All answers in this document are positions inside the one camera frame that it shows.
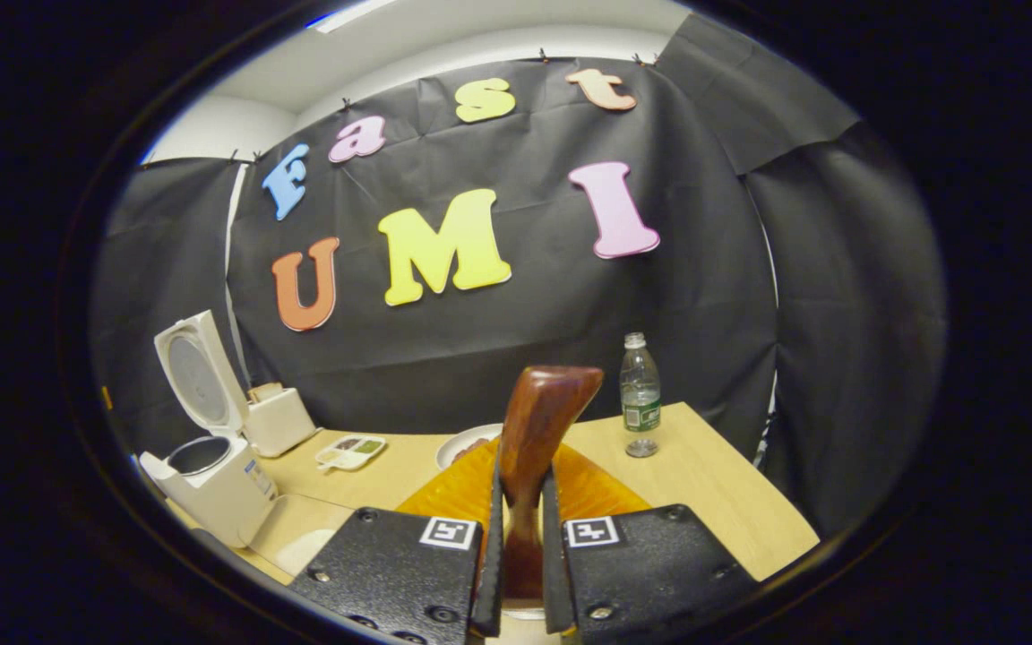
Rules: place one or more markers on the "white divided sauce dish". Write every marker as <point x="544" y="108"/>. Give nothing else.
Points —
<point x="350" y="452"/>

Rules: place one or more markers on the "white plate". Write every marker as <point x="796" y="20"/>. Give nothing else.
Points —
<point x="451" y="452"/>

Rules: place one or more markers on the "ceiling light panel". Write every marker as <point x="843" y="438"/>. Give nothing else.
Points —
<point x="350" y="15"/>

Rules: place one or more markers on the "small bottle cap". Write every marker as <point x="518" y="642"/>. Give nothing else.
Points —
<point x="641" y="448"/>

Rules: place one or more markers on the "white toaster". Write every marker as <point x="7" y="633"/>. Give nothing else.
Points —
<point x="283" y="425"/>

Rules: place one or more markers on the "black backdrop cloth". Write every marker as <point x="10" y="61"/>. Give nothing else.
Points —
<point x="525" y="340"/>

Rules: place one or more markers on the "bread slice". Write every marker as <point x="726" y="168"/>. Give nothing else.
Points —
<point x="265" y="391"/>

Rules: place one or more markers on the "white rice cooker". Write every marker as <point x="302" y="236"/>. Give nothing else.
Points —
<point x="220" y="493"/>

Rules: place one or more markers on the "brown meat piece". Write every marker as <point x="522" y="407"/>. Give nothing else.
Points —
<point x="473" y="445"/>

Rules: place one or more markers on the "clear plastic water bottle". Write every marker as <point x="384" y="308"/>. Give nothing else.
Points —
<point x="640" y="394"/>

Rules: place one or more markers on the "brown wooden spoon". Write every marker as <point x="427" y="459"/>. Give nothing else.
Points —
<point x="538" y="412"/>

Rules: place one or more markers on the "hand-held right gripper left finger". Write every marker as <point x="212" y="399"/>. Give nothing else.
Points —
<point x="391" y="573"/>

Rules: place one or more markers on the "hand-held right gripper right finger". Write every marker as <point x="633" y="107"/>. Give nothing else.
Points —
<point x="641" y="573"/>

